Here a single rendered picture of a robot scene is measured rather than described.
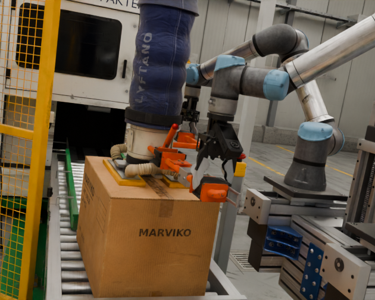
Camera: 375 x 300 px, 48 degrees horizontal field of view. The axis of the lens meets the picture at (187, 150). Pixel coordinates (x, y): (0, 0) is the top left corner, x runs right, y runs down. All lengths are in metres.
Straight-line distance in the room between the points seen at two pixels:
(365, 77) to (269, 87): 12.05
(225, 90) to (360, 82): 11.95
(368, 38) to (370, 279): 0.58
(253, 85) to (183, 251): 0.71
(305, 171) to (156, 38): 0.71
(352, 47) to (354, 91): 11.73
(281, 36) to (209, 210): 0.70
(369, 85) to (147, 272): 12.01
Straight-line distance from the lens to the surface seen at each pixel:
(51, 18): 2.02
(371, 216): 1.42
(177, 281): 1.58
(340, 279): 1.14
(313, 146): 1.54
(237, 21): 11.04
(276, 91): 1.06
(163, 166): 1.41
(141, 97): 1.58
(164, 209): 1.45
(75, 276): 1.77
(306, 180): 1.54
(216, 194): 1.09
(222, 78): 1.09
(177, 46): 1.58
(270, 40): 1.66
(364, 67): 13.03
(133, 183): 1.53
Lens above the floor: 1.36
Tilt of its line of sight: 9 degrees down
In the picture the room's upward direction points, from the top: 9 degrees clockwise
